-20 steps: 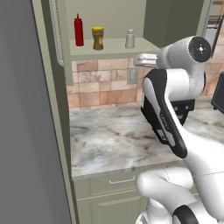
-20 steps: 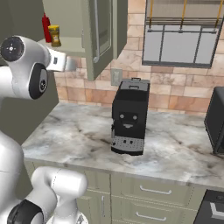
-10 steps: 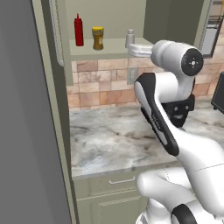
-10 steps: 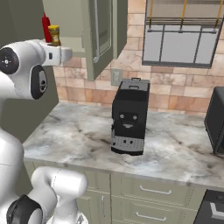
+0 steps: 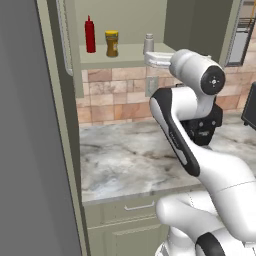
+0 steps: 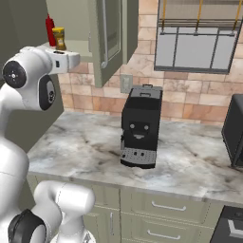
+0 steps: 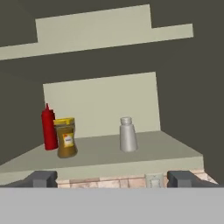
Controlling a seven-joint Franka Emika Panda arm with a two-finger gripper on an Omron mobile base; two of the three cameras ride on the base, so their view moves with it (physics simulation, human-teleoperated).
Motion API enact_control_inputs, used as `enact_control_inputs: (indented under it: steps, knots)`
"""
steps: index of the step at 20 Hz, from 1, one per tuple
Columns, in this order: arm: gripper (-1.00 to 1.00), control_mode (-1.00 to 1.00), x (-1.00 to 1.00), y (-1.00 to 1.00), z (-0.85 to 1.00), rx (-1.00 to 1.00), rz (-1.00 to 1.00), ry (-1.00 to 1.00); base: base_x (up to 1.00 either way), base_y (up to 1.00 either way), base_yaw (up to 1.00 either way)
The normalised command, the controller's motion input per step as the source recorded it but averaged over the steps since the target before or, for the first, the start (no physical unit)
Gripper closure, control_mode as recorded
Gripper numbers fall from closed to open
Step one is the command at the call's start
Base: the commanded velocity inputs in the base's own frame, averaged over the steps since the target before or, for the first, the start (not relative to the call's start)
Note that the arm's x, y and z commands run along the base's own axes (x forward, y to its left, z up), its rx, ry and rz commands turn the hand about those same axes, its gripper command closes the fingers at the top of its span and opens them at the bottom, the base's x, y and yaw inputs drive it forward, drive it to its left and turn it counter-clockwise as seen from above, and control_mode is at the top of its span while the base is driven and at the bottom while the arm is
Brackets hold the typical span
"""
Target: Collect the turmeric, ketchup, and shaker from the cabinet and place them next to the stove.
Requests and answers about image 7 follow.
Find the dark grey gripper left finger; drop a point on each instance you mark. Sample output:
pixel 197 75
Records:
pixel 40 178

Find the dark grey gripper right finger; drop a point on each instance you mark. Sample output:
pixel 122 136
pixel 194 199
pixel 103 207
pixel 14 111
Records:
pixel 181 178

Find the yellow-lidded turmeric jar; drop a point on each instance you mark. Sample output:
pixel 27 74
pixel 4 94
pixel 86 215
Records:
pixel 66 138

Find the red ketchup bottle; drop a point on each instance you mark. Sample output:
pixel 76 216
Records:
pixel 49 129

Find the grey shaker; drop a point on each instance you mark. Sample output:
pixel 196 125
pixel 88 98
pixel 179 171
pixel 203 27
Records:
pixel 127 135

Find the pale wall socket plate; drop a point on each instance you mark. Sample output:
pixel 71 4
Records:
pixel 153 180

